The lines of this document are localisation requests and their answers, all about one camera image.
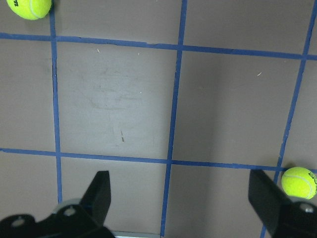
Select tennis ball near left gripper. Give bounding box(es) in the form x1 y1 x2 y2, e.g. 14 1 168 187
281 167 317 199

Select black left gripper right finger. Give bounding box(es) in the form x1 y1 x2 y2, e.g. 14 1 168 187
248 170 317 238

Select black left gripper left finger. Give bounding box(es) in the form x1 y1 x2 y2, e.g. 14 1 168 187
0 171 115 238

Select tennis ball centre table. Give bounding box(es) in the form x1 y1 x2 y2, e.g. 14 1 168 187
6 0 52 20

